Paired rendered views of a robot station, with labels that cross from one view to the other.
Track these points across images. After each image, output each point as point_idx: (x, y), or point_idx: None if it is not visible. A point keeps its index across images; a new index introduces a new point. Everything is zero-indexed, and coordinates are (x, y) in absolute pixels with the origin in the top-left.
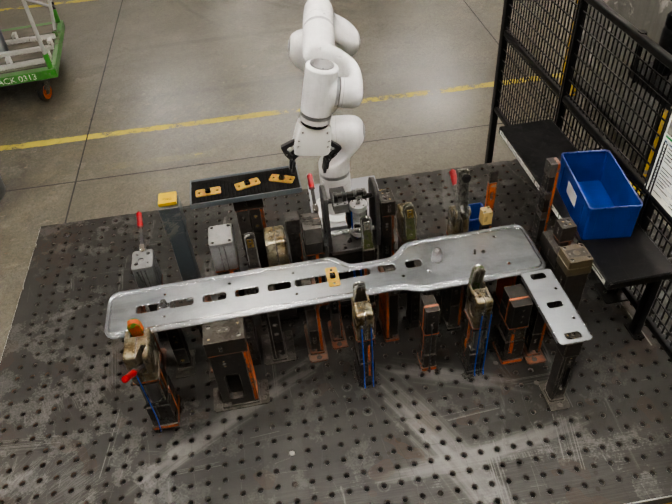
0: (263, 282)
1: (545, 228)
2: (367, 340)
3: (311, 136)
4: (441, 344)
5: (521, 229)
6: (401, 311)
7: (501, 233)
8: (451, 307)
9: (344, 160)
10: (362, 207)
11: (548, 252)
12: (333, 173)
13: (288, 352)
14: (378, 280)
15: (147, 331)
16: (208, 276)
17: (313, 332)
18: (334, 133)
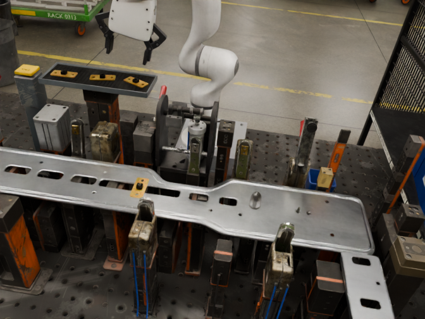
0: (71, 171)
1: (388, 212)
2: (141, 267)
3: (126, 7)
4: (238, 297)
5: (360, 204)
6: (215, 248)
7: (336, 200)
8: (259, 261)
9: (211, 90)
10: (198, 129)
11: (382, 238)
12: (200, 101)
13: (89, 250)
14: (182, 206)
15: None
16: None
17: (110, 238)
18: (206, 61)
